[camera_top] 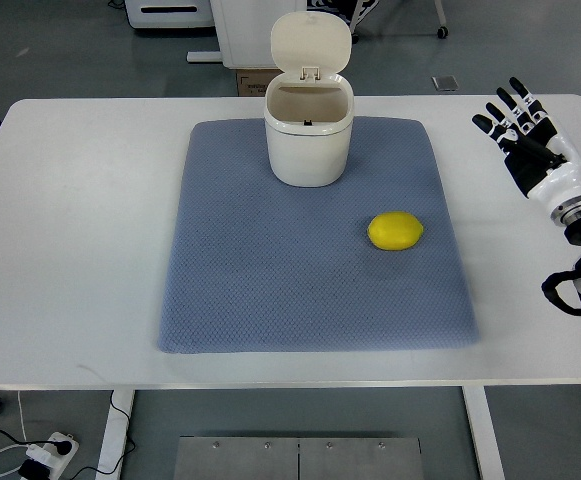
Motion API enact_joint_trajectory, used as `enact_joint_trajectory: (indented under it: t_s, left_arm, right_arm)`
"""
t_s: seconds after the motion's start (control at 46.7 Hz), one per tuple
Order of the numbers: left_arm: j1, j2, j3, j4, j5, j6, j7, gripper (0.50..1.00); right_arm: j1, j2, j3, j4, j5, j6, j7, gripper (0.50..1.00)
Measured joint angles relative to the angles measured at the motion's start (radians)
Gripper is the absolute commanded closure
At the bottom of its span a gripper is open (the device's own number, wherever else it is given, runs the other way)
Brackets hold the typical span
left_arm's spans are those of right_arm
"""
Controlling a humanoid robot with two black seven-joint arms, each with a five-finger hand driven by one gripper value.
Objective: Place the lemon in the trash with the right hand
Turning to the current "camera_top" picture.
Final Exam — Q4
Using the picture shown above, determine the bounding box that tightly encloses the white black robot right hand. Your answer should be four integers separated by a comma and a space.
472, 77, 581, 227

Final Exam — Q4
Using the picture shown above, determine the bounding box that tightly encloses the yellow lemon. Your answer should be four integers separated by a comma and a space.
367, 211, 424, 251

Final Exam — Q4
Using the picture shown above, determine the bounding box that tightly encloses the white trash bin open lid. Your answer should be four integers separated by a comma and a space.
264, 11, 354, 187

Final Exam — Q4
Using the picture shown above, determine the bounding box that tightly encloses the grey floor plate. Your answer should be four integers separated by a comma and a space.
431, 75, 459, 92

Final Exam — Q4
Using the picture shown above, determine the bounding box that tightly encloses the black caster wheel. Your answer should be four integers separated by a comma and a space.
437, 26, 449, 39

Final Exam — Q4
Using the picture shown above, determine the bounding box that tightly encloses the white table leg right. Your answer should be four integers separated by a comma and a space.
462, 386, 505, 480

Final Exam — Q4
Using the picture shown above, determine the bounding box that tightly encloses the white table leg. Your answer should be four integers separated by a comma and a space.
95, 389, 135, 480
462, 386, 505, 480

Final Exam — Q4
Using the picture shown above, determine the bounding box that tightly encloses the blue textured cloth mat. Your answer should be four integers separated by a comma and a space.
158, 117, 479, 354

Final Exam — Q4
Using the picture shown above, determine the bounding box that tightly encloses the cardboard box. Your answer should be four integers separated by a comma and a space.
236, 69, 281, 97

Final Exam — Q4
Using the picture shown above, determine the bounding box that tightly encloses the white appliance with slot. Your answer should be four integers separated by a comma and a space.
124, 0, 214, 29

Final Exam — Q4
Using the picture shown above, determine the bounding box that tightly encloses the white table leg left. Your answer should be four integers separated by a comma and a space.
95, 389, 135, 480

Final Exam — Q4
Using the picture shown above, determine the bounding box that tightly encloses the white power strip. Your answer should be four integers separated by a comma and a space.
26, 432, 79, 475

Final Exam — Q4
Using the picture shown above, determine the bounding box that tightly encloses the black power cable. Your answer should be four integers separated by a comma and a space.
0, 389, 136, 480

